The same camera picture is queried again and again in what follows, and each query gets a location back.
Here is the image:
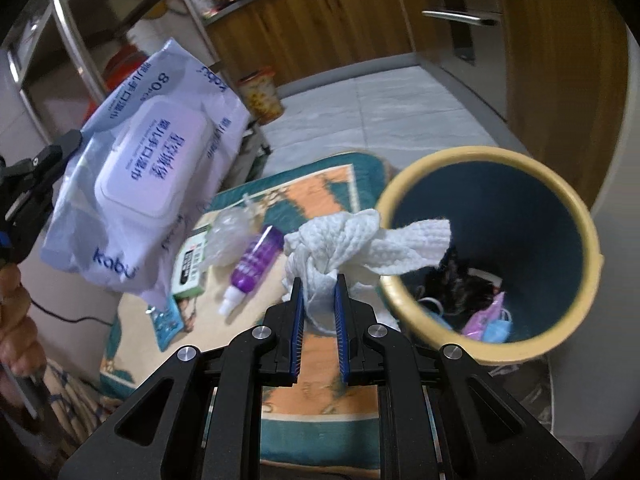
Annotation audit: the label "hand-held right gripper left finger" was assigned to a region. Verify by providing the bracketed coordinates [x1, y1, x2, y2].
[57, 276, 305, 480]

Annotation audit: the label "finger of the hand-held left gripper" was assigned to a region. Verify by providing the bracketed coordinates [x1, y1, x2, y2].
[0, 129, 83, 186]

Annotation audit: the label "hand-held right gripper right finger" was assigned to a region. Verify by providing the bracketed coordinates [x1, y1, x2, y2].
[334, 272, 586, 480]

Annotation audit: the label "white paper towel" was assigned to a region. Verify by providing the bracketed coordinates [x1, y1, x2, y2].
[282, 208, 453, 333]

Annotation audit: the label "white purple wet wipes pack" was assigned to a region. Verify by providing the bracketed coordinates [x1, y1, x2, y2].
[39, 37, 251, 311]

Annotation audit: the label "pink face mask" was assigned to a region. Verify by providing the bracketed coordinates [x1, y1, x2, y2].
[461, 291, 506, 338]

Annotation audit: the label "teal bin with yellow rim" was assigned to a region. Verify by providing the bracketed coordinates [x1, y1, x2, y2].
[374, 146, 605, 367]

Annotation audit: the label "person's left hand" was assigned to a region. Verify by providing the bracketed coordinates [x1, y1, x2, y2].
[0, 262, 47, 378]

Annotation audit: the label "purple tube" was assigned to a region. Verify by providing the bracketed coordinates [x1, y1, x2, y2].
[217, 225, 286, 317]

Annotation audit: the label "crumpled clear plastic bag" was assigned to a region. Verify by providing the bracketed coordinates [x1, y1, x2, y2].
[205, 192, 266, 266]

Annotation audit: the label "orange plastic bag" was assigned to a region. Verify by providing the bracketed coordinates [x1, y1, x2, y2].
[102, 45, 146, 91]

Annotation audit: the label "green white box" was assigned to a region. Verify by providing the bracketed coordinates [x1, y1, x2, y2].
[170, 230, 211, 301]

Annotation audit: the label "blue printed packet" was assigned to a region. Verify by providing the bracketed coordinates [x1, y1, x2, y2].
[145, 295, 185, 353]

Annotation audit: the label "patterned teal orange cushion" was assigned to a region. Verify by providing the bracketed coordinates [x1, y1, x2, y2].
[97, 152, 401, 466]

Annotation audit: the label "floral canister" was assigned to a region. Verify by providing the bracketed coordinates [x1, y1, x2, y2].
[237, 66, 285, 126]

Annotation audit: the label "wooden kitchen cabinets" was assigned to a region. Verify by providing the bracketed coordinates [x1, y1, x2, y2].
[205, 0, 631, 211]

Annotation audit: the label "stainless steel oven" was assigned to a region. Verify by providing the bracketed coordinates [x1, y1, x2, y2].
[407, 0, 506, 66]

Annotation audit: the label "black cable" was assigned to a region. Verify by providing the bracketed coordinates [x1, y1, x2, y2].
[30, 300, 121, 327]

